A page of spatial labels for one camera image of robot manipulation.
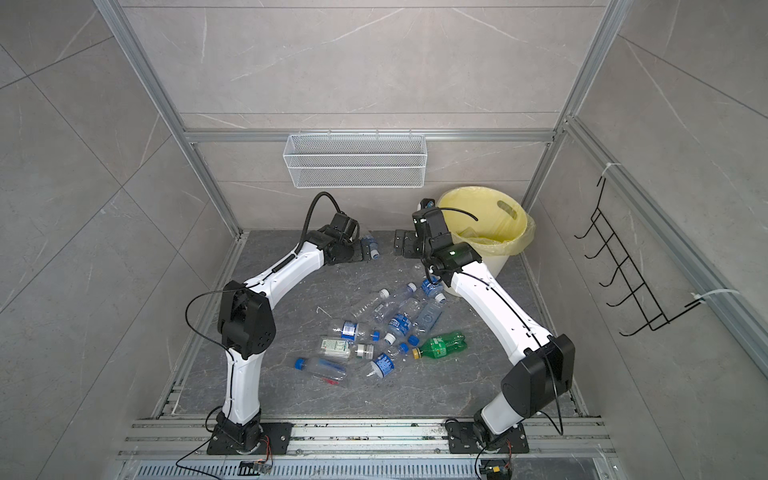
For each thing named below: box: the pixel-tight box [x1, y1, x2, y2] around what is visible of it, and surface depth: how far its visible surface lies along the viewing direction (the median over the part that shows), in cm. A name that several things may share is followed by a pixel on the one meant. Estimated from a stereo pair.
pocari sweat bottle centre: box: [383, 297, 422, 345], surface depth 90 cm
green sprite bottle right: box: [412, 331, 467, 360], surface depth 87 cm
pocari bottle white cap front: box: [366, 351, 400, 378], surface depth 83 cm
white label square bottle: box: [320, 336, 351, 359], surface depth 85 cm
